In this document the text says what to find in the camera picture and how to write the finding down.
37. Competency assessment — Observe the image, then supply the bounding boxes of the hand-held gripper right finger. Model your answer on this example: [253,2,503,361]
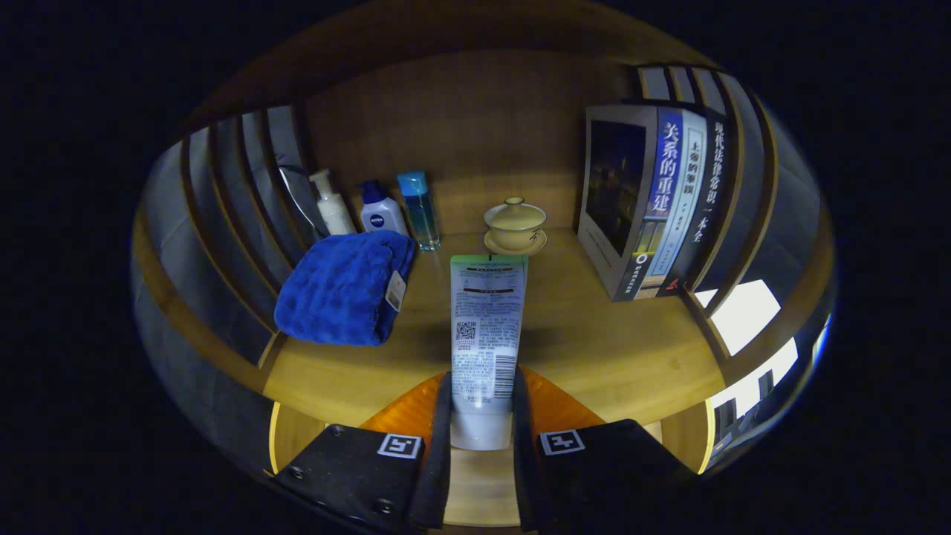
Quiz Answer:
[513,366,699,532]

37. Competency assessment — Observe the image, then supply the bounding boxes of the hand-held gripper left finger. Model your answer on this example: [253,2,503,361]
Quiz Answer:
[273,370,452,532]

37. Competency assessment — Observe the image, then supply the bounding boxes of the white squeeze tube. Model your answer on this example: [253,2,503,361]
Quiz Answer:
[448,254,530,452]

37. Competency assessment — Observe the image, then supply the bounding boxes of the wooden countertop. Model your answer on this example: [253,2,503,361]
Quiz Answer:
[264,227,725,428]

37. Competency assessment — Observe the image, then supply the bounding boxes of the wooden cabinet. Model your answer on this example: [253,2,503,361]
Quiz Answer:
[132,0,837,484]

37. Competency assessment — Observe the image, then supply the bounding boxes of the folded blue towel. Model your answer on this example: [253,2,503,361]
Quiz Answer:
[273,230,417,347]

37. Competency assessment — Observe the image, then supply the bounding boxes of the beige lidded tea cup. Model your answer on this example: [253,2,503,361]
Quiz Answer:
[483,197,548,257]

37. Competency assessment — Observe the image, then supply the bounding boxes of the clear blue bottle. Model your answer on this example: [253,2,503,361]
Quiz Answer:
[396,171,441,252]

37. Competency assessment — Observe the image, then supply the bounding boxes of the white bottle with blue cap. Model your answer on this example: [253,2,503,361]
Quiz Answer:
[359,181,410,237]

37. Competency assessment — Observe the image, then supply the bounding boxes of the white pump bottle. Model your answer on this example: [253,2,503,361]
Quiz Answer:
[308,169,357,237]

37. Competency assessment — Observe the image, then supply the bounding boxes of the book with blue spine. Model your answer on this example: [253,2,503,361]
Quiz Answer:
[578,104,684,302]

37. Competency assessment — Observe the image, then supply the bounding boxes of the book with pale spine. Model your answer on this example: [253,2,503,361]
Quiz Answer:
[635,110,708,299]

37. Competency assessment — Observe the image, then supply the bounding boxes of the book with black spine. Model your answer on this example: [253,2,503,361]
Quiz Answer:
[658,111,733,296]

